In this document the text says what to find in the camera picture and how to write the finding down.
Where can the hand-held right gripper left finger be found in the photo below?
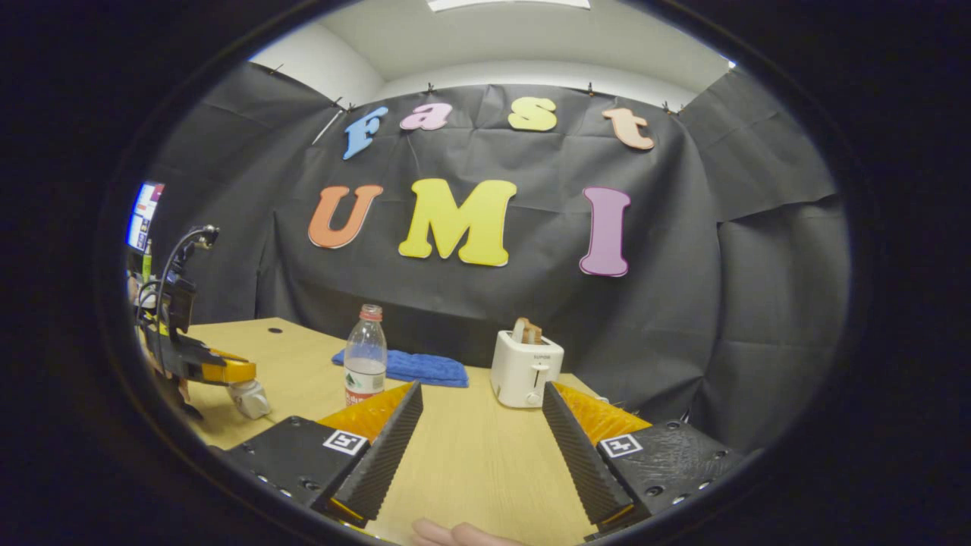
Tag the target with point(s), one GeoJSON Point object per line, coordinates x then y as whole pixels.
{"type": "Point", "coordinates": [387, 455]}

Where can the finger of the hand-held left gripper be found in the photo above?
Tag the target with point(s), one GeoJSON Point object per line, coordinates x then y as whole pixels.
{"type": "Point", "coordinates": [227, 370]}

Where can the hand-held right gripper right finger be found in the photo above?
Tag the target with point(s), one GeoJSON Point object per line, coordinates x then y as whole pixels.
{"type": "Point", "coordinates": [576, 455]}

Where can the white teacup lid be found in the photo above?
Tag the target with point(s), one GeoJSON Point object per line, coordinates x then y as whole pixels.
{"type": "Point", "coordinates": [241, 387]}

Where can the white ceramic teacup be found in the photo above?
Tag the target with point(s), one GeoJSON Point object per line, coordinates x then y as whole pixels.
{"type": "Point", "coordinates": [250, 402]}

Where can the clear plastic water bottle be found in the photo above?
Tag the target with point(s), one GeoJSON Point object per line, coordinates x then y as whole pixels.
{"type": "Point", "coordinates": [365, 356]}

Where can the green drink bottle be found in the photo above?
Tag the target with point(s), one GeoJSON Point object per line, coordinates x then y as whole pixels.
{"type": "Point", "coordinates": [146, 262]}

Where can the blue towel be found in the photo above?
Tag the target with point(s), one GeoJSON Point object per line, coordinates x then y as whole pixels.
{"type": "Point", "coordinates": [425, 368]}

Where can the white toaster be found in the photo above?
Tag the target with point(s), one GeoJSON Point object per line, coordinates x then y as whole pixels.
{"type": "Point", "coordinates": [523, 371]}

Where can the computer monitor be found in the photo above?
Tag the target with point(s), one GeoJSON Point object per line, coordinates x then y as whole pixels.
{"type": "Point", "coordinates": [144, 216]}

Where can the toasted bread slice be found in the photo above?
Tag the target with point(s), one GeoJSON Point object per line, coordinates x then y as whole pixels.
{"type": "Point", "coordinates": [527, 331]}

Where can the ceiling light panel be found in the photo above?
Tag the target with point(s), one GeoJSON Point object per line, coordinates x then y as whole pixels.
{"type": "Point", "coordinates": [508, 4]}

